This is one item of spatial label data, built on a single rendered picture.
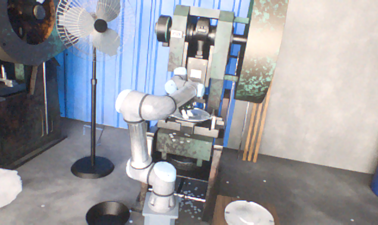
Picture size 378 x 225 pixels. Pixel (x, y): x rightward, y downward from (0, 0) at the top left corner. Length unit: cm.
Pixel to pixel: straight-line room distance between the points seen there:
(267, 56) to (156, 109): 72
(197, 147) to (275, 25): 93
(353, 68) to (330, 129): 71
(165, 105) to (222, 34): 81
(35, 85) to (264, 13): 212
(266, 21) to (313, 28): 167
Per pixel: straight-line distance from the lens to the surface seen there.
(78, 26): 221
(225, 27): 182
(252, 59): 156
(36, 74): 287
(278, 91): 322
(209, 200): 203
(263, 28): 156
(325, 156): 360
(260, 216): 176
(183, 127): 192
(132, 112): 121
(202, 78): 191
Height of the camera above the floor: 140
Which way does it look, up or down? 19 degrees down
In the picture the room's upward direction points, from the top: 8 degrees clockwise
